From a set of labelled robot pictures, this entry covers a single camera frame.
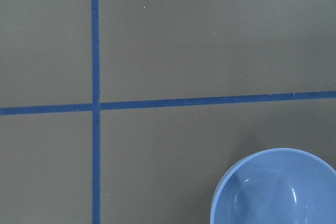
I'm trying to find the blue bowl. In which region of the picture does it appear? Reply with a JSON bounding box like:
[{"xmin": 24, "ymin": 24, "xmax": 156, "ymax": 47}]
[{"xmin": 210, "ymin": 148, "xmax": 335, "ymax": 223}]

